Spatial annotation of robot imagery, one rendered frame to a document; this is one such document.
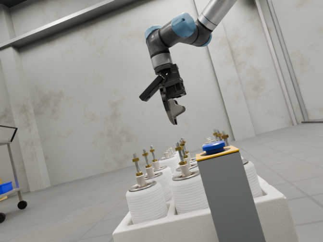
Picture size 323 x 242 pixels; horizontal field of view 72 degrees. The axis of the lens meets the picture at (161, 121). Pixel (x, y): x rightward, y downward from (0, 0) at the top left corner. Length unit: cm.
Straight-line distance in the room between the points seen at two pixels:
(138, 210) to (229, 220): 25
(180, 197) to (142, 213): 10
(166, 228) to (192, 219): 6
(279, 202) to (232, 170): 19
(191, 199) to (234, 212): 18
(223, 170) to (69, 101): 420
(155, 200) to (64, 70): 419
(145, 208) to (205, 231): 15
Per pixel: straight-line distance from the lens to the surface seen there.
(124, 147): 398
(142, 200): 57
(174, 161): 109
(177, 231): 55
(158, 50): 83
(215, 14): 87
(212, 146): 38
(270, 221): 56
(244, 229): 41
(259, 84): 383
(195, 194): 55
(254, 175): 57
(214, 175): 38
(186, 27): 78
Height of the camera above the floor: 37
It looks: 4 degrees up
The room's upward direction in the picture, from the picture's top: 15 degrees counter-clockwise
